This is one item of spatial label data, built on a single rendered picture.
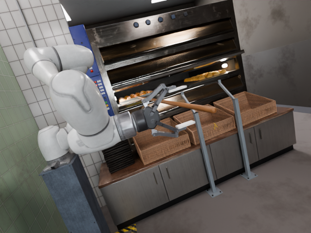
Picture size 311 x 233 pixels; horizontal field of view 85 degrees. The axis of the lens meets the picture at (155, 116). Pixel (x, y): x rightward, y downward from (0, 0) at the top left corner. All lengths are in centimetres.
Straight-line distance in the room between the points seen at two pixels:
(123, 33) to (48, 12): 78
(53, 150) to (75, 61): 64
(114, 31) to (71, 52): 126
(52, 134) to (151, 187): 107
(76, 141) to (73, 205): 97
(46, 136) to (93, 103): 94
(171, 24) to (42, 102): 176
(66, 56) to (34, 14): 140
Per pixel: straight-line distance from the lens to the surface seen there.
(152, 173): 181
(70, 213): 152
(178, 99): 230
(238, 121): 204
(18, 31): 236
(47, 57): 96
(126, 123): 54
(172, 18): 240
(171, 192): 199
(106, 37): 219
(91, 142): 53
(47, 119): 224
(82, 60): 102
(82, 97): 41
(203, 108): 84
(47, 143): 134
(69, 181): 139
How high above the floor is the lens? 139
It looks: 12 degrees down
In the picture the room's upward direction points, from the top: 16 degrees counter-clockwise
